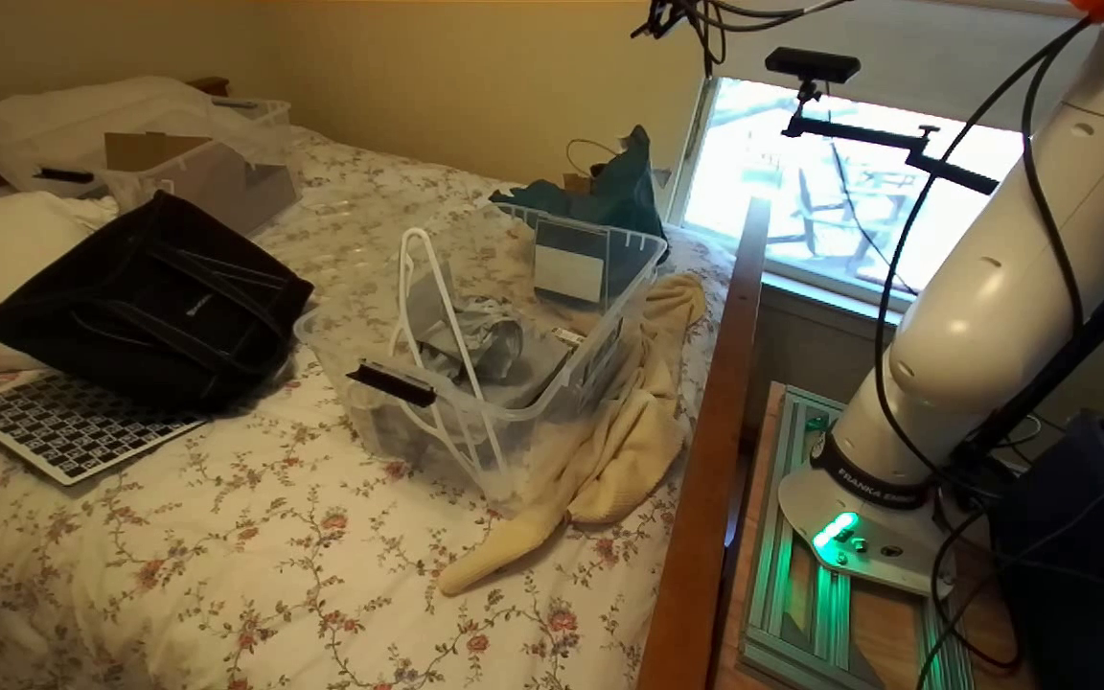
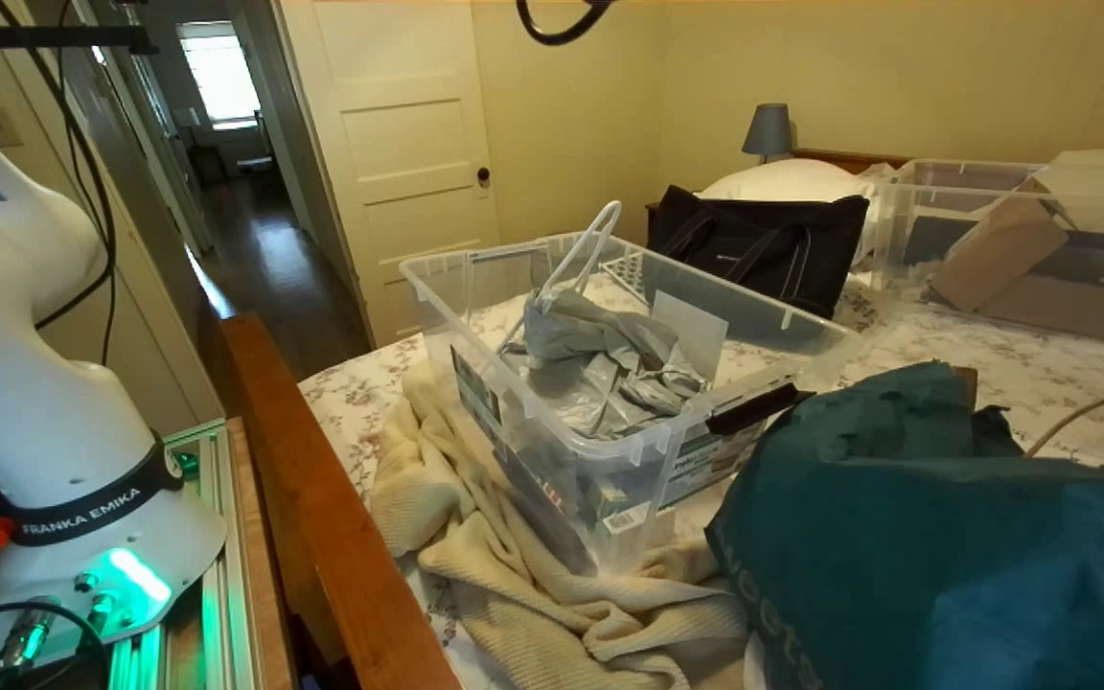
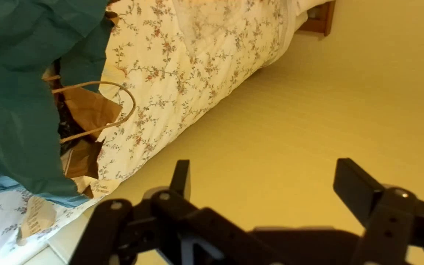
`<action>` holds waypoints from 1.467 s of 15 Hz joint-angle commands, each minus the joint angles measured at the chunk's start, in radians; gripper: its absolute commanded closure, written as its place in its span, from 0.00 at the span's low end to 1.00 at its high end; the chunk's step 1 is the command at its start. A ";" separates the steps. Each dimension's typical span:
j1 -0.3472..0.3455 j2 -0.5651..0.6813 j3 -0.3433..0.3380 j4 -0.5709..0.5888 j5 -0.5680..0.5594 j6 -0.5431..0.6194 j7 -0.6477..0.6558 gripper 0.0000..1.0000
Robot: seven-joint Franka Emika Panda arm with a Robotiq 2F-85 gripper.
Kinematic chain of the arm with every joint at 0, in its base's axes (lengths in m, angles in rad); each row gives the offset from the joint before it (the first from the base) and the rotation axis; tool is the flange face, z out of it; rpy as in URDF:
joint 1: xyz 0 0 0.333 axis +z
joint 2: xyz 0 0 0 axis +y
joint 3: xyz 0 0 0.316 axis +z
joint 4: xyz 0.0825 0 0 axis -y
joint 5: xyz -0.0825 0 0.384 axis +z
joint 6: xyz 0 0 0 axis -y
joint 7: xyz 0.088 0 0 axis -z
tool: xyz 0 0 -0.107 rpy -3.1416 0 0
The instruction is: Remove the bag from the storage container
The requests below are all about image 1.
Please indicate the teal cloth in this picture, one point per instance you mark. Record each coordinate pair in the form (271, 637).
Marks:
(631, 184)

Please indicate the clear plastic storage container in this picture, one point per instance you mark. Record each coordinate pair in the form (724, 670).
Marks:
(576, 368)

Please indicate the black fabric bag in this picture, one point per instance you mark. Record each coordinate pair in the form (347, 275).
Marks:
(144, 309)

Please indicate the cream blanket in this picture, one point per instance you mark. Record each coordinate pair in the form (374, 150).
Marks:
(631, 447)

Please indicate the white plastic clothes hanger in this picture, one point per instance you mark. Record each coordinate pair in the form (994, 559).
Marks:
(409, 240)

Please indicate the bright bedroom window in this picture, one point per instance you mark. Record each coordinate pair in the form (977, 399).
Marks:
(756, 192)

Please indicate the large clear plastic bin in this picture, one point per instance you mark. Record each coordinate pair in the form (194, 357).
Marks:
(245, 192)

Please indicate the metal robot mounting plate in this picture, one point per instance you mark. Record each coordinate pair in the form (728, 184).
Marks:
(784, 614)

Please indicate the floral bedspread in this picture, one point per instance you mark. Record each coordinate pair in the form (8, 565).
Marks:
(194, 578)

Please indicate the brown cardboard box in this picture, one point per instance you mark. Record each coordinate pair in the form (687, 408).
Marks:
(151, 150)

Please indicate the black white patterned board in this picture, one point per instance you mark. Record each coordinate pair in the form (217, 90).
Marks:
(66, 426)

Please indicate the black exterior camera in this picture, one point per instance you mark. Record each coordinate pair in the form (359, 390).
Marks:
(811, 62)

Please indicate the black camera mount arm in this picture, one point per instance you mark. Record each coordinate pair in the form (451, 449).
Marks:
(892, 137)

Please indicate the black metal mount bar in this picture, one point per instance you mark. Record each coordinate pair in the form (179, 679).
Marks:
(1062, 357)

